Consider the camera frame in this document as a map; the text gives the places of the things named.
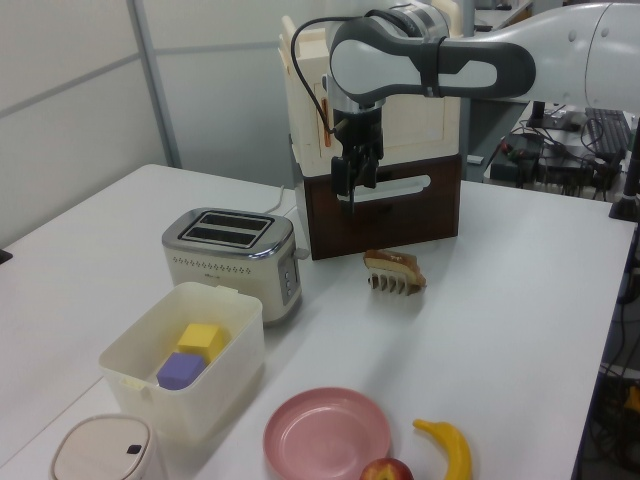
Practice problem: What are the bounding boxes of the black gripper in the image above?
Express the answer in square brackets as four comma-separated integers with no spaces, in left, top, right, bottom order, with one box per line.
[331,106,386,217]

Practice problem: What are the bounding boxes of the brown bread slice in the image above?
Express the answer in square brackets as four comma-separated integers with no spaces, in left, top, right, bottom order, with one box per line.
[363,248,429,289]

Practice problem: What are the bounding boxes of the cream and chrome toaster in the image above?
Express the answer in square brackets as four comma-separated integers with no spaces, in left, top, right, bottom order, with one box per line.
[160,207,307,329]

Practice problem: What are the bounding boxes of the dark brown drawer box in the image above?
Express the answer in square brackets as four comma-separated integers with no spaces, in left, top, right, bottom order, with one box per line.
[302,152,462,261]

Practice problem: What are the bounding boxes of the silver metal toast rack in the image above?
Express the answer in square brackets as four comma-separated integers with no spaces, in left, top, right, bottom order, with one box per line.
[368,269,421,298]

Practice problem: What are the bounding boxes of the grey electronics box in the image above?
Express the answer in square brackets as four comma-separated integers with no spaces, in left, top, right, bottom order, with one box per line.
[489,134,544,187]

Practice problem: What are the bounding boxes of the black monitor stand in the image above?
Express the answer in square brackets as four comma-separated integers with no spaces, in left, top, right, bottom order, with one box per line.
[527,99,586,134]

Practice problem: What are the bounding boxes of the wooden office desk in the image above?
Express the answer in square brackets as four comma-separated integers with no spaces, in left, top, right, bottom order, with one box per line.
[472,0,534,34]

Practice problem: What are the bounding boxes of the black electronics unit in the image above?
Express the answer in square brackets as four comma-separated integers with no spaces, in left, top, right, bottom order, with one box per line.
[537,144,624,201]

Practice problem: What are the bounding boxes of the yellow foam cube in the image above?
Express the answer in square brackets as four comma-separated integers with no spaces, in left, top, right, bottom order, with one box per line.
[175,322,226,364]

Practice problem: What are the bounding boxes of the white plastic storage bin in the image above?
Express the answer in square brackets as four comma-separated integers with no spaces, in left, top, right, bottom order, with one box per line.
[99,281,266,442]

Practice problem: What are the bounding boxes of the black computer keyboard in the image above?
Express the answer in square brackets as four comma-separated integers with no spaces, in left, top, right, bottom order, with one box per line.
[582,107,634,162]

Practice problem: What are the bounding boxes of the pink plastic plate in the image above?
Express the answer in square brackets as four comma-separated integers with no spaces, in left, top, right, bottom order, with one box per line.
[263,387,393,480]

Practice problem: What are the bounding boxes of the purple foam cube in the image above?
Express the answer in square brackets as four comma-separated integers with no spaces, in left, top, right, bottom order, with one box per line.
[155,352,207,391]

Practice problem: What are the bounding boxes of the yellow toy banana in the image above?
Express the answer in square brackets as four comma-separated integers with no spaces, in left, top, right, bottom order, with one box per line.
[412,418,473,480]

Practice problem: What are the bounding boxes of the red toy apple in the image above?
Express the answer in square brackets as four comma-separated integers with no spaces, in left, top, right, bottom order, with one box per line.
[358,457,415,480]

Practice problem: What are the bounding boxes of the cream lidded trash can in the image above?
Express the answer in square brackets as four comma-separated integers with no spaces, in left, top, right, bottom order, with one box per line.
[48,413,169,480]

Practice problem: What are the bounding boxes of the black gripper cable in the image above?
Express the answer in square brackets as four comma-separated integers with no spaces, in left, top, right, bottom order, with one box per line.
[291,17,351,137]

